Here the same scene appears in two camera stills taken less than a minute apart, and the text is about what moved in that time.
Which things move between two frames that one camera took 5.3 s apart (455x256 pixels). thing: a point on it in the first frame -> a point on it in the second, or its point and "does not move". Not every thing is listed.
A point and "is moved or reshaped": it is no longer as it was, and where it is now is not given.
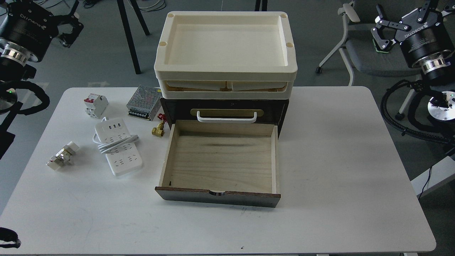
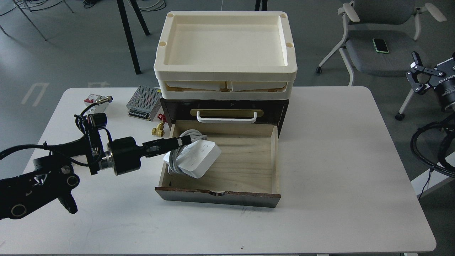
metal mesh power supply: [145, 103] does not move
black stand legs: [122, 8] does not move
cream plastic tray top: [226, 45] does not move
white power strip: [126, 159] is moved or reshaped
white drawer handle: [226, 120] does not move
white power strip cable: [112, 144] is moved or reshaped
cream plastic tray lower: [226, 89] does not move
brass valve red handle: [159, 131] does not move
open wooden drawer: [230, 163] does not move
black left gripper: [29, 24] -> [124, 155]
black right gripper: [427, 35] -> [445, 85]
